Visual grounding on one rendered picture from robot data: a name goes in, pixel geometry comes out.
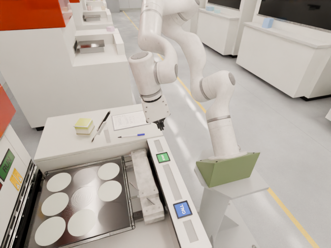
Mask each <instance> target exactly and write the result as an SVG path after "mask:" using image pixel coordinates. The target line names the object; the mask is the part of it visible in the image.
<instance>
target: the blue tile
mask: <svg viewBox="0 0 331 248"><path fill-rule="evenodd" d="M175 208H176V211H177V214H178V217H181V216H184V215H188V214H190V213H191V212H190V210H189V208H188V205H187V203H186V202H184V203H181V204H177V205H175Z"/></svg>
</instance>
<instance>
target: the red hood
mask: <svg viewBox="0 0 331 248"><path fill-rule="evenodd" d="M15 113H16V110H15V108H14V106H13V104H12V103H11V101H10V99H9V97H8V96H7V94H6V92H5V90H4V89H3V87H2V85H1V84H0V139H1V137H2V135H3V134H4V132H5V130H6V129H7V127H8V125H9V123H10V122H11V120H12V118H13V117H14V115H15Z"/></svg>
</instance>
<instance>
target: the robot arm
mask: <svg viewBox="0 0 331 248"><path fill-rule="evenodd" d="M199 5H200V1H199V0H142V6H141V14H140V21H139V30H138V39H137V41H138V45H139V47H140V49H141V50H143V52H138V53H135V54H133V55H132V56H130V57H129V59H128V61H129V64H130V67H131V70H132V74H133V77H134V79H135V82H136V85H137V88H138V91H139V94H140V95H139V98H141V104H142V109H143V112H144V116H145V118H146V122H147V123H155V124H156V125H157V127H158V129H160V131H162V130H164V120H165V118H166V117H168V116H169V115H170V111H169V107H168V104H167V101H166V98H165V96H164V94H163V93H162V89H161V85H160V84H168V83H173V82H175V81H176V79H177V76H178V57H177V53H176V51H175V49H174V47H173V46H172V44H171V43H170V42H169V41H168V40H166V39H165V38H163V37H162V36H161V32H162V33H163V34H164V35H165V36H166V37H168V38H170V39H172V40H174V41H176V42H177V43H178V44H179V45H180V47H181V49H182V50H183V53H184V55H185V57H186V59H187V62H188V64H189V68H190V89H191V95H192V97H193V99H194V100H195V101H197V102H206V101H209V100H212V99H214V98H216V99H215V101H214V103H213V104H212V106H211V107H210V108H209V109H208V110H207V111H206V113H205V116H206V121H207V125H208V129H209V134H210V138H211V142H212V147H213V151H214V155H215V156H211V157H209V158H208V160H210V161H214V160H223V159H229V158H235V157H239V156H243V155H246V154H247V151H239V150H241V147H240V146H239V145H237V141H236V137H235V133H234V129H233V125H232V120H231V116H230V111H229V102H230V99H231V97H232V95H233V92H234V90H235V85H236V83H235V78H234V76H233V75H232V73H230V72H229V71H227V70H221V71H218V72H216V73H213V74H211V75H209V76H207V77H205V78H204V77H203V74H202V72H203V69H204V67H205V64H206V52H205V49H204V46H203V44H202V42H201V39H200V38H199V37H198V36H197V35H196V34H194V33H191V32H187V31H184V30H183V29H182V25H183V24H184V23H185V22H187V21H188V20H189V19H191V18H192V17H193V16H194V15H195V14H196V13H197V12H198V10H199ZM152 53H157V54H160V55H163V56H164V57H165V59H164V60H163V61H161V62H156V61H154V58H153V54H152ZM158 120H159V121H158Z"/></svg>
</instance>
